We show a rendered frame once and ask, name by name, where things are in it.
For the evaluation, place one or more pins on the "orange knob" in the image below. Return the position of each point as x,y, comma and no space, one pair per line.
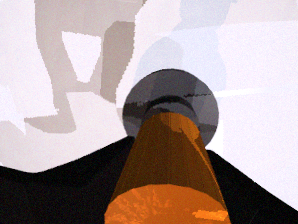
167,178

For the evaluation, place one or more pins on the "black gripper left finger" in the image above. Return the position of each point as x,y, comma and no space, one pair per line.
77,192

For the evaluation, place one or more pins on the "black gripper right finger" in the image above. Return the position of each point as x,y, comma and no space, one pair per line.
245,200

